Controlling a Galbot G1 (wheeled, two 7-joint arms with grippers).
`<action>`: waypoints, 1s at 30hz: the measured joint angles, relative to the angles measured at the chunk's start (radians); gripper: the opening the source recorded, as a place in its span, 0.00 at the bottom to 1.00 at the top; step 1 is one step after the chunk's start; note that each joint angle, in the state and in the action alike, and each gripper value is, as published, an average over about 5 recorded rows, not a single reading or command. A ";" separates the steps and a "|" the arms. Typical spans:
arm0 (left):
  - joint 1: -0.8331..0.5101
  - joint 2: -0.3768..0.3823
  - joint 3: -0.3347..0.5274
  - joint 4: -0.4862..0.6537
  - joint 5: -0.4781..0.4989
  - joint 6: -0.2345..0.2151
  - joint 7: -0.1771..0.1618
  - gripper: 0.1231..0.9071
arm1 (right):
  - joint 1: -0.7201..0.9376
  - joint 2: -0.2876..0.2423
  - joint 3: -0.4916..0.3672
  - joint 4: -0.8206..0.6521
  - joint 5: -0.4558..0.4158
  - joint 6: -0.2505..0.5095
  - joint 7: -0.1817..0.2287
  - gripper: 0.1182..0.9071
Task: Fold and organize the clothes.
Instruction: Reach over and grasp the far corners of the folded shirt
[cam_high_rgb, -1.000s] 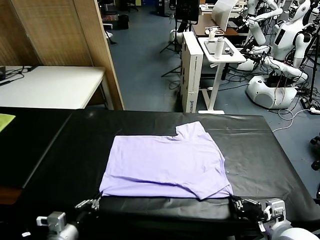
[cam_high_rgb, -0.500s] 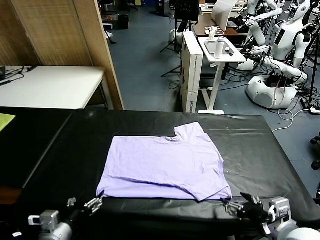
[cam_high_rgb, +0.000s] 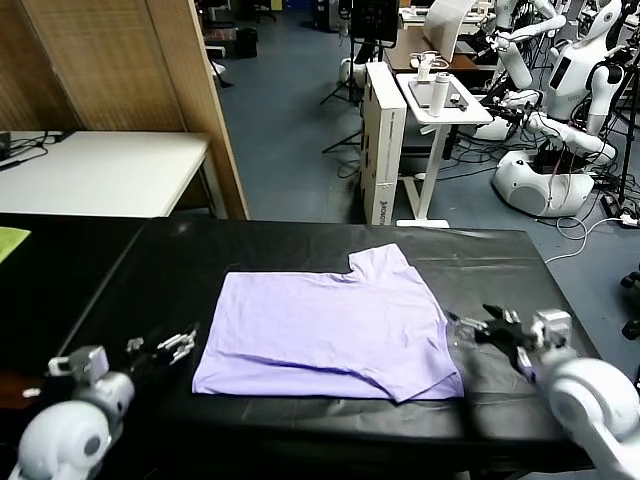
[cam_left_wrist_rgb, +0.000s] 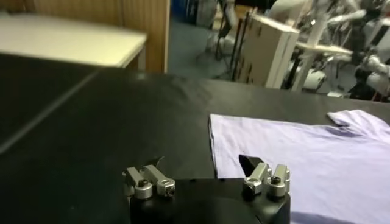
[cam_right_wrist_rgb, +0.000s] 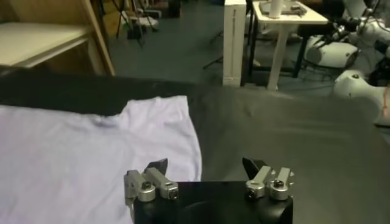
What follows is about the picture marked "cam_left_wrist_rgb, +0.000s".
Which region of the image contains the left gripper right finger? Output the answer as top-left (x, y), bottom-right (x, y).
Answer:
top-left (238, 154), bottom-right (291, 198)

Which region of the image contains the white humanoid robot with base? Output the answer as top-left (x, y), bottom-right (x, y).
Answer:
top-left (353, 0), bottom-right (390, 103)

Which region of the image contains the white table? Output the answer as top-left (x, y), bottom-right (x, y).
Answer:
top-left (0, 13), bottom-right (148, 69)

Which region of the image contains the large black table cover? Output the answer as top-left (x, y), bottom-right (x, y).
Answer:
top-left (0, 68), bottom-right (390, 224)

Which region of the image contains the lavender t-shirt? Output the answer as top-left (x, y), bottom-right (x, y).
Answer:
top-left (208, 109), bottom-right (390, 224)

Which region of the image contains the black tripod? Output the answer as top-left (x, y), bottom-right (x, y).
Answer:
top-left (213, 0), bottom-right (254, 82)

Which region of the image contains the tall white cardboard box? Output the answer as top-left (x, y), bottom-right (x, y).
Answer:
top-left (237, 13), bottom-right (301, 89)

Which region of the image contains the white standing desk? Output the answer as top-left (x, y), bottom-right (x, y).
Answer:
top-left (291, 18), bottom-right (354, 92)

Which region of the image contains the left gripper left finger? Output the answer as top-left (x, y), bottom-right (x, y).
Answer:
top-left (121, 156), bottom-right (177, 200)

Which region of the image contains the small black covered table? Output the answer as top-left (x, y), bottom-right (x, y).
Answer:
top-left (0, 53), bottom-right (98, 150)

